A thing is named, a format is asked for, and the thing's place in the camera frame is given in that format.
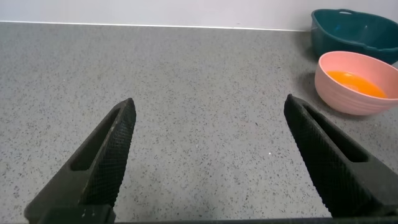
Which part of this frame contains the pink round bowl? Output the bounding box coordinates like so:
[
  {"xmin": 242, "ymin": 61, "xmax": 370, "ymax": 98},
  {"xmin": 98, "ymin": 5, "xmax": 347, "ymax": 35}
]
[{"xmin": 314, "ymin": 50, "xmax": 398, "ymax": 116}]

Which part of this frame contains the orange juice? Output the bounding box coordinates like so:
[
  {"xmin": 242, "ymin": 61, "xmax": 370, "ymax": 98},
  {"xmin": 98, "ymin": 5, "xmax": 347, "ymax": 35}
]
[{"xmin": 325, "ymin": 70, "xmax": 388, "ymax": 99}]

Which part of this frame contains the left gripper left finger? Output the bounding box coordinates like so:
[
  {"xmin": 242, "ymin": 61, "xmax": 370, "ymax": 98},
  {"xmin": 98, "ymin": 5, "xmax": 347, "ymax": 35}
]
[{"xmin": 24, "ymin": 97, "xmax": 137, "ymax": 224}]

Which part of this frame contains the teal square plastic basin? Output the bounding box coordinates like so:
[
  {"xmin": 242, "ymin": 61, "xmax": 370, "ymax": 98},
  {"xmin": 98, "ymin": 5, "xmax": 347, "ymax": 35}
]
[{"xmin": 310, "ymin": 8, "xmax": 398, "ymax": 65}]

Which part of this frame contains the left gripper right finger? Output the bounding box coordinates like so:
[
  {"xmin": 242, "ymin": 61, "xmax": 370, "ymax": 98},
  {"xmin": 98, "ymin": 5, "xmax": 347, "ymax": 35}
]
[{"xmin": 283, "ymin": 93, "xmax": 398, "ymax": 218}]

